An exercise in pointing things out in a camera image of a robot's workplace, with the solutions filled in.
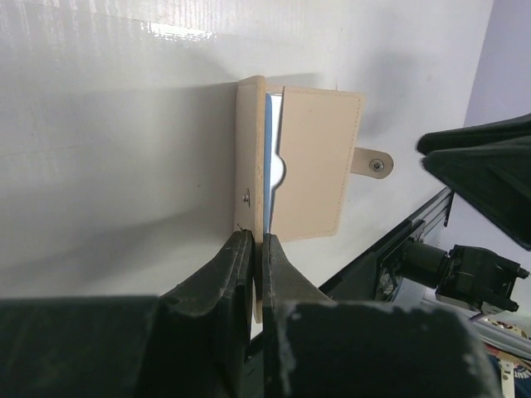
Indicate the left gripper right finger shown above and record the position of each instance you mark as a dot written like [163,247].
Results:
[283,288]

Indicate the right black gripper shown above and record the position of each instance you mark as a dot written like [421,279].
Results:
[488,166]

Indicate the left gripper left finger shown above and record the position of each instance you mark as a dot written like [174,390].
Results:
[207,324]

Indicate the beige leather card holder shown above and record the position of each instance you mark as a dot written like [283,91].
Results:
[295,149]

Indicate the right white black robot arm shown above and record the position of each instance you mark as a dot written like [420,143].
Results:
[473,278]

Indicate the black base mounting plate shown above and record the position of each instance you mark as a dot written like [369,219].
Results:
[373,275]

